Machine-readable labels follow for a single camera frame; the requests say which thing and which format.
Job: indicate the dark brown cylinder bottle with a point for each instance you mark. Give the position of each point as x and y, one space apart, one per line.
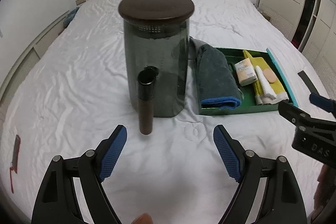
146 86

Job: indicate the black phone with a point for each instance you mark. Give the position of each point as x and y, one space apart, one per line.
307 81

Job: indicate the white low wall cabinet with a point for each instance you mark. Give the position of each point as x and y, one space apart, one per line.
27 60

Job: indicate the blue cloth on nightstand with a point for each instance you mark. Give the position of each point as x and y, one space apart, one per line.
70 17

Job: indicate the smoky grey tall canister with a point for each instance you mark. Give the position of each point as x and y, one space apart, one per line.
156 36

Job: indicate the red-cased phone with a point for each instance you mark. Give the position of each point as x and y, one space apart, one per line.
14 163

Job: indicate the yellow terry towel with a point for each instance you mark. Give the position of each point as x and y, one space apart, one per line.
277 86

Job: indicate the green storage tray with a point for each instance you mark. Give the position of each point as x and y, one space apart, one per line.
236 81

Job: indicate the wooden right nightstand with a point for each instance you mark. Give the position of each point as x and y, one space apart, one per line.
266 16

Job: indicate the beige makeup sponge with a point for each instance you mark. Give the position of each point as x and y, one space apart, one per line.
269 75

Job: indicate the tissue pack with barcode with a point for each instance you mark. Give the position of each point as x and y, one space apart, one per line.
245 72

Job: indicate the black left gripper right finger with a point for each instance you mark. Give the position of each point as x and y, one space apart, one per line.
282 201

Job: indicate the left wall socket panel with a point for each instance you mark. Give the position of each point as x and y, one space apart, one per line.
79 2

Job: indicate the white built-in wardrobe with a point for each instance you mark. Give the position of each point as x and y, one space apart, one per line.
318 42

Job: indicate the dark teal folded towel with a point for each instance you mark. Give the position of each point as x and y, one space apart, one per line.
217 87

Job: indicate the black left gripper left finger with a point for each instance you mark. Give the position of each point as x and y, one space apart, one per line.
56 201

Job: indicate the person's right hand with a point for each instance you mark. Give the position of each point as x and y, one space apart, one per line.
324 198

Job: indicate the person's left hand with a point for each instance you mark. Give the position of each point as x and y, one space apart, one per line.
145 218

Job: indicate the white rolled cloth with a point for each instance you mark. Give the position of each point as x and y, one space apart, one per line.
265 85

